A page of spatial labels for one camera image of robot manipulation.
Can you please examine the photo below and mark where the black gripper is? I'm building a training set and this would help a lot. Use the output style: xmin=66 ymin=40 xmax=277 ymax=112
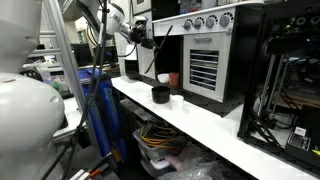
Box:
xmin=131 ymin=25 xmax=161 ymax=51

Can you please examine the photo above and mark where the brown wooden spoon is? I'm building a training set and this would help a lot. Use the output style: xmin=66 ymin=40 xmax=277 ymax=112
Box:
xmin=144 ymin=24 xmax=174 ymax=75

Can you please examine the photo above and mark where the black cup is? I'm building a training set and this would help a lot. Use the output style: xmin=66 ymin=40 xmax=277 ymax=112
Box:
xmin=151 ymin=85 xmax=171 ymax=104

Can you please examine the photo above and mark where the orange plastic cup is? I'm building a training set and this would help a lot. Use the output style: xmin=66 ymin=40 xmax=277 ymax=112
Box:
xmin=168 ymin=72 xmax=180 ymax=88

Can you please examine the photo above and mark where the small white cup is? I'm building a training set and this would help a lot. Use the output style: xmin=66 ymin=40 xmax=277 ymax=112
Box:
xmin=170 ymin=94 xmax=185 ymax=111

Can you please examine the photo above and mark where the white toy fridge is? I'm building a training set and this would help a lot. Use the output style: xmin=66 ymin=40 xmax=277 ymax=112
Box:
xmin=114 ymin=0 xmax=156 ymax=79

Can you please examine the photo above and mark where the white bowl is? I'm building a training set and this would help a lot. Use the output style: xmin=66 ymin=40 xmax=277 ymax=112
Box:
xmin=157 ymin=73 xmax=170 ymax=84

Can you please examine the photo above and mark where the grey oven knob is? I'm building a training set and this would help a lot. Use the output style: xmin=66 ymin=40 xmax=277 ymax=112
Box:
xmin=182 ymin=18 xmax=194 ymax=31
xmin=219 ymin=12 xmax=235 ymax=28
xmin=193 ymin=17 xmax=205 ymax=30
xmin=204 ymin=15 xmax=217 ymax=29

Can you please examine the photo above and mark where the black computer monitor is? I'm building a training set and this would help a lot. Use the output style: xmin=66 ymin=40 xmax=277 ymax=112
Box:
xmin=70 ymin=43 xmax=95 ymax=66
xmin=94 ymin=44 xmax=120 ymax=65

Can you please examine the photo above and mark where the white toy oven door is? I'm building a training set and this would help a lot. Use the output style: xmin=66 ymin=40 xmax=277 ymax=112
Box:
xmin=182 ymin=31 xmax=234 ymax=104

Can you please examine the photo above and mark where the white toy kitchen unit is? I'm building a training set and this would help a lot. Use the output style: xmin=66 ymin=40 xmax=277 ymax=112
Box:
xmin=151 ymin=0 xmax=265 ymax=118

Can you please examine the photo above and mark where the clear box with green item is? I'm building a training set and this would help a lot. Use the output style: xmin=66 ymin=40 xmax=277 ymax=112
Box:
xmin=38 ymin=66 xmax=71 ymax=98

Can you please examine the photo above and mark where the clear plastic storage bin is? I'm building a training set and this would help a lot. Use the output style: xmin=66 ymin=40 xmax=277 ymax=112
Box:
xmin=132 ymin=128 xmax=192 ymax=165

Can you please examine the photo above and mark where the white side table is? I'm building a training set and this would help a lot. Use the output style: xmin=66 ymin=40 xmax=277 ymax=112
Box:
xmin=51 ymin=96 xmax=88 ymax=141

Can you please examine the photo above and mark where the pink cloth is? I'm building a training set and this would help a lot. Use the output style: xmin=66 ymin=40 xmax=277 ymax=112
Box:
xmin=164 ymin=144 xmax=202 ymax=172

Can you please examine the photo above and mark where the clear plastic bag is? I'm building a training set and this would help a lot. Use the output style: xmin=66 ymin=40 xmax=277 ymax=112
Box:
xmin=158 ymin=159 xmax=228 ymax=180

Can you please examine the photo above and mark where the black box with white label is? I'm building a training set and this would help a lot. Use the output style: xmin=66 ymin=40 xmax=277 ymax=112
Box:
xmin=286 ymin=126 xmax=313 ymax=153

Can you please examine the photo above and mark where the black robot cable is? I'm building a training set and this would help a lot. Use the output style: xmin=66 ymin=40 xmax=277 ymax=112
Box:
xmin=39 ymin=0 xmax=110 ymax=180

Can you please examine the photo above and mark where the aluminium frame post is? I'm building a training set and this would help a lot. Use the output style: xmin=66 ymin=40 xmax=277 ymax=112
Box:
xmin=41 ymin=0 xmax=103 ymax=158

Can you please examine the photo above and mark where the yellow cable bundle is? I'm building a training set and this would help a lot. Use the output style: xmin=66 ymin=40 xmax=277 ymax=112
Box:
xmin=139 ymin=123 xmax=178 ymax=150

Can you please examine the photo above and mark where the black 3D printer frame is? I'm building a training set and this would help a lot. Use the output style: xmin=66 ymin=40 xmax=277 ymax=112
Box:
xmin=237 ymin=0 xmax=320 ymax=178

